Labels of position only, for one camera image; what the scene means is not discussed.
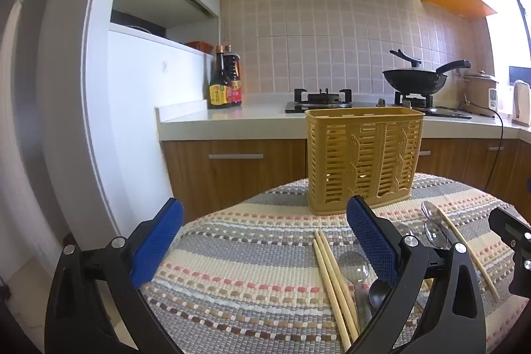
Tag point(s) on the striped woven table cloth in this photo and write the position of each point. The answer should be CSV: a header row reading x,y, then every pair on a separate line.
x,y
249,254

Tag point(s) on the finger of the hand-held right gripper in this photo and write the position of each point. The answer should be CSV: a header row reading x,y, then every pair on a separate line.
x,y
508,223
522,271

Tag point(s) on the black wok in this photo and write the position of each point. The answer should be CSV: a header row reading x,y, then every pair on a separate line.
x,y
415,79

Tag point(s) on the small metal spoon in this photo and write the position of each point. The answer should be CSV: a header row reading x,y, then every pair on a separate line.
x,y
379,293

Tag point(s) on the wooden kitchen cabinet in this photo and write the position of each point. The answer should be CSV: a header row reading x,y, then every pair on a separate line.
x,y
232,184

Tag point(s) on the beige rice cooker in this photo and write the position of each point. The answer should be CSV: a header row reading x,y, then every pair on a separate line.
x,y
477,88

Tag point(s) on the white kitchen countertop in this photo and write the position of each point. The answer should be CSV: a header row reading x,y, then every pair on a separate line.
x,y
232,119

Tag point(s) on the white plug socket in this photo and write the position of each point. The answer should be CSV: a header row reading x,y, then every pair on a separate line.
x,y
492,99

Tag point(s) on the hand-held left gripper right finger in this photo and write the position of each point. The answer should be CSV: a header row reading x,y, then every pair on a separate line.
x,y
373,242

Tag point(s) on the yellow plastic utensil basket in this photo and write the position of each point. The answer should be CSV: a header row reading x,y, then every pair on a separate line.
x,y
332,138

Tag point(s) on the orange wall cabinet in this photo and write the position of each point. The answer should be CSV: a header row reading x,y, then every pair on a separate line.
x,y
460,1

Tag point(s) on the red label sauce bottle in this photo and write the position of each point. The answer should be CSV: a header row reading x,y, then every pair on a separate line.
x,y
236,84

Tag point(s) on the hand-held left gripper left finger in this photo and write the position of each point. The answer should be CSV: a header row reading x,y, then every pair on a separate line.
x,y
157,244

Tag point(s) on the white electric kettle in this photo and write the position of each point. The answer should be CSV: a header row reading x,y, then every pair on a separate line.
x,y
522,101

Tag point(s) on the black gas stove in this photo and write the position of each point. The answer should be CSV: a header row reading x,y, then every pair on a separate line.
x,y
323,102

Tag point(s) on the tall dark sauce bottle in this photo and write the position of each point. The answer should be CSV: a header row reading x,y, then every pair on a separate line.
x,y
219,84

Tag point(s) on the large shiny metal spoon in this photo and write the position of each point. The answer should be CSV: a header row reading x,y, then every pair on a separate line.
x,y
353,269

